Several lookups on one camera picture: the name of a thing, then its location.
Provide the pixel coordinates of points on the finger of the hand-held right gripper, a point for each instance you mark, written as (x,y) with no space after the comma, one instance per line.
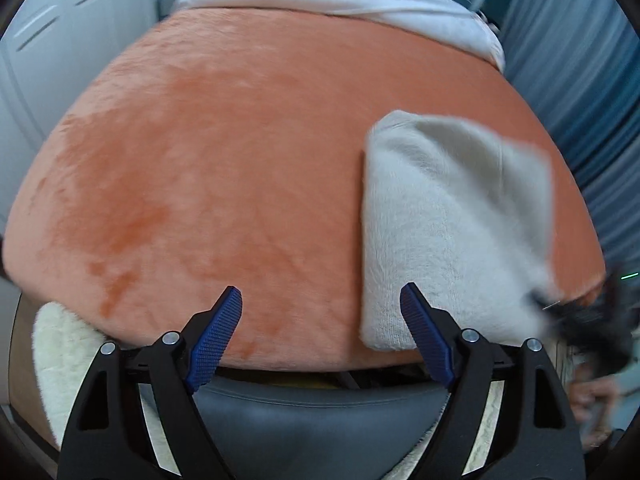
(555,312)

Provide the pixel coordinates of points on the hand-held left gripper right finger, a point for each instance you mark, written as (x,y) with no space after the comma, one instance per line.
(430,340)

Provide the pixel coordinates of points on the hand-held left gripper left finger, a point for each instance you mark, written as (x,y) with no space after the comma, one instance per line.
(217,340)

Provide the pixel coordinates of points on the grey sweater with black hearts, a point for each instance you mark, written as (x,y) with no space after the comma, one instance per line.
(440,230)

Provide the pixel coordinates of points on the person's right hand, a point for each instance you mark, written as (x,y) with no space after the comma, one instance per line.
(597,400)

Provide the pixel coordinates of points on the orange plush blanket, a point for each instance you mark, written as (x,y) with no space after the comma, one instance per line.
(225,185)

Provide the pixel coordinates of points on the fluffy cream rug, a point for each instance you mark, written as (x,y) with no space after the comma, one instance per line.
(57,360)

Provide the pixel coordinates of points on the blue-grey curtain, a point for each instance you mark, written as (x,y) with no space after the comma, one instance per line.
(575,85)

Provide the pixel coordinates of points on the dark bedside table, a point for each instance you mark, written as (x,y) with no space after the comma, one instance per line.
(170,5)

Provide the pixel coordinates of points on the white panelled wardrobe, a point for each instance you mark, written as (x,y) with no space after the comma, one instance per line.
(60,35)

